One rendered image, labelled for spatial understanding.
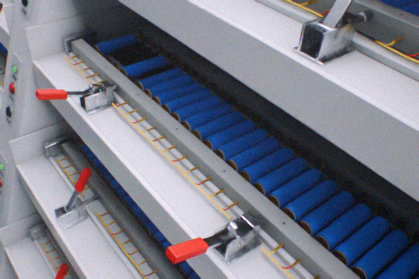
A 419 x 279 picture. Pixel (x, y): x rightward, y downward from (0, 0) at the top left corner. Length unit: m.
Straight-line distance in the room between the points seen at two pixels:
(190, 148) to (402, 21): 0.24
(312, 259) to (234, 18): 0.21
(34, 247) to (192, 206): 0.50
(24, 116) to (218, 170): 0.39
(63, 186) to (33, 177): 0.05
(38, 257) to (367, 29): 0.69
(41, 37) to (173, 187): 0.33
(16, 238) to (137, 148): 0.45
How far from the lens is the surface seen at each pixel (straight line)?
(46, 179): 0.73
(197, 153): 0.45
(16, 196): 0.82
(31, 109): 0.73
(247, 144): 0.48
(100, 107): 0.56
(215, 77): 0.57
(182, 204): 0.43
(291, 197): 0.43
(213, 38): 0.37
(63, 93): 0.53
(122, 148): 0.49
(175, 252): 0.34
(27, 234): 0.89
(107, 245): 0.63
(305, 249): 0.38
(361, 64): 0.32
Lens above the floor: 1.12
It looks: 25 degrees down
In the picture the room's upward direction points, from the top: 20 degrees clockwise
